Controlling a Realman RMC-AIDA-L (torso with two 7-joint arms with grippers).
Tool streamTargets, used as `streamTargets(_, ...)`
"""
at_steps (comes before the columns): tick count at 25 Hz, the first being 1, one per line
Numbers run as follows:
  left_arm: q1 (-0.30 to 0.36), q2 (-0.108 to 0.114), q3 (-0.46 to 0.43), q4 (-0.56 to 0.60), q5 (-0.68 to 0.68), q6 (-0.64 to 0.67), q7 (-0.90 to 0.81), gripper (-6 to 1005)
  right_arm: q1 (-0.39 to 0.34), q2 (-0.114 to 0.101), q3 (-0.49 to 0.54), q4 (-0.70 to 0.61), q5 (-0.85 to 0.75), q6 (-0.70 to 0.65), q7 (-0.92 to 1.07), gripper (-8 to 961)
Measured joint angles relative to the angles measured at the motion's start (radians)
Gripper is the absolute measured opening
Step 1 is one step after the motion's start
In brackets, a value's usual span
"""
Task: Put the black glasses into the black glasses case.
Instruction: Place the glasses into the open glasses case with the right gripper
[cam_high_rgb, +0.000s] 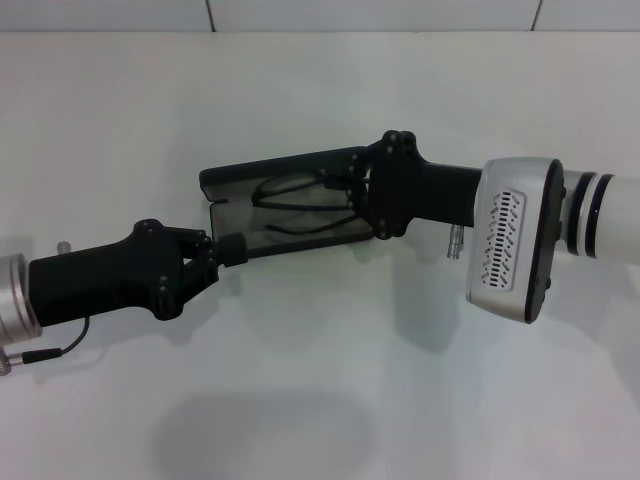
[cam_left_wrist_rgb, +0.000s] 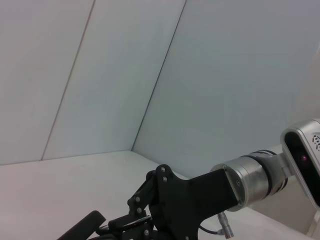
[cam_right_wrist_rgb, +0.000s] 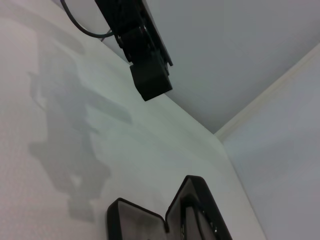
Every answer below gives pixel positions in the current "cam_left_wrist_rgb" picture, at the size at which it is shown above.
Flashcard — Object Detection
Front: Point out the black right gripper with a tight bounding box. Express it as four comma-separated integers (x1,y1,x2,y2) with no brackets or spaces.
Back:
96,164,238,240

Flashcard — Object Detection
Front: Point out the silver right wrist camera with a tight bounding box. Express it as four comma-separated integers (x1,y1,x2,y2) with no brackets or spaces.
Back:
279,118,320,210

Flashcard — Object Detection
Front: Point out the right gripper grey cable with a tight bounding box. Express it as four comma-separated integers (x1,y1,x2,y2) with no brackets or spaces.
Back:
199,211,235,237

